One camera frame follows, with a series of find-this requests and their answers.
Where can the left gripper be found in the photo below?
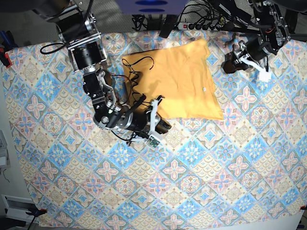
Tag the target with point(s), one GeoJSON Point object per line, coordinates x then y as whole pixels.
{"type": "Point", "coordinates": [248, 55]}

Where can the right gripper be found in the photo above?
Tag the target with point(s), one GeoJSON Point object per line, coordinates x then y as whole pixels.
{"type": "Point", "coordinates": [147, 125]}

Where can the yellow T-shirt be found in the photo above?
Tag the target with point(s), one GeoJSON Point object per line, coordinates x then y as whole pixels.
{"type": "Point", "coordinates": [179, 74]}

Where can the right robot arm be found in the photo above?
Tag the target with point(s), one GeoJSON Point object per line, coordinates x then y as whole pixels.
{"type": "Point", "coordinates": [79, 35]}

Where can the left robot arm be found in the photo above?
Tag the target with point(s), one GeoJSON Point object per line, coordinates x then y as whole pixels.
{"type": "Point", "coordinates": [274, 34]}

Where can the white power strip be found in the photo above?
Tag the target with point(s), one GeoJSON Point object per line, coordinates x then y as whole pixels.
{"type": "Point", "coordinates": [186, 26]}

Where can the patterned blue tablecloth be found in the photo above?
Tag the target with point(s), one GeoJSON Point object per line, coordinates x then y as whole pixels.
{"type": "Point", "coordinates": [249, 167]}

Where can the red-black clamp left lower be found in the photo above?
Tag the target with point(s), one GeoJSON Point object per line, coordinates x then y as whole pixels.
{"type": "Point", "coordinates": [36, 212]}

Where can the red-black clamp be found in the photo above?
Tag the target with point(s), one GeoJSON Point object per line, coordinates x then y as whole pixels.
{"type": "Point", "coordinates": [5, 46]}
{"type": "Point", "coordinates": [36, 212]}

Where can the white box left edge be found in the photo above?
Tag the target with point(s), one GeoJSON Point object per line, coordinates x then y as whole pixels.
{"type": "Point", "coordinates": [4, 155]}

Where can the red-black clamp left upper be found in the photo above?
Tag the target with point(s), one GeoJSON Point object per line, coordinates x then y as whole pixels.
{"type": "Point", "coordinates": [5, 46]}

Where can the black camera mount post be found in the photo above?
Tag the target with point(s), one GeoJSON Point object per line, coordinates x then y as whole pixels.
{"type": "Point", "coordinates": [168, 26]}

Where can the purple robot base plate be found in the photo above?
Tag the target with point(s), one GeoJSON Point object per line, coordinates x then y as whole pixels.
{"type": "Point", "coordinates": [134, 7]}

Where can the white wall trunking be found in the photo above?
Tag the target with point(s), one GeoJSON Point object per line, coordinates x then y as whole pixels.
{"type": "Point", "coordinates": [17, 207]}

